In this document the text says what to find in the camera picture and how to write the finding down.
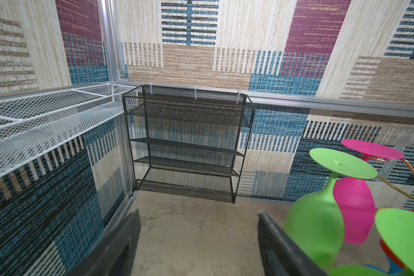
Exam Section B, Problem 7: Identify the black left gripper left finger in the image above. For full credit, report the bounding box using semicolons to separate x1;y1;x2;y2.
68;210;141;276

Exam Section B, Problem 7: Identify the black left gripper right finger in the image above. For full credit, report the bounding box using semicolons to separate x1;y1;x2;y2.
258;213;327;276

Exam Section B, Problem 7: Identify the blue wine glass front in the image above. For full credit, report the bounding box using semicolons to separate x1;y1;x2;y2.
366;256;404;276

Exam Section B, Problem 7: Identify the green wine glass back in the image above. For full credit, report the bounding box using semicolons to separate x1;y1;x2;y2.
282;148;378;270

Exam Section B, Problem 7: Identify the green wine glass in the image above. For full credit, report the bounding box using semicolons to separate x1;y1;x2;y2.
282;148;378;270
375;208;414;276

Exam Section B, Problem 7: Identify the pink wine glass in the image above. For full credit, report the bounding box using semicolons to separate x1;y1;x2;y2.
333;139;404;244

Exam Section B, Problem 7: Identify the green wine glass front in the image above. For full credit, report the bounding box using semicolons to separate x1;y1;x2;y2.
375;208;414;276

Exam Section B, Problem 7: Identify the red wine glass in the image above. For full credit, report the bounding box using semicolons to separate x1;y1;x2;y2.
379;206;414;270

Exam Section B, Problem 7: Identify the black mesh shelf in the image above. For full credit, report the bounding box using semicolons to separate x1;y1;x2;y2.
121;84;256;203

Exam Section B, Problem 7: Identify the gold wire glass rack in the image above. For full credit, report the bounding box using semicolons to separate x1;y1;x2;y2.
367;152;414;210

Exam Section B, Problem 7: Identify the white mesh wall basket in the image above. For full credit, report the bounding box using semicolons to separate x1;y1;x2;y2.
0;83;132;178

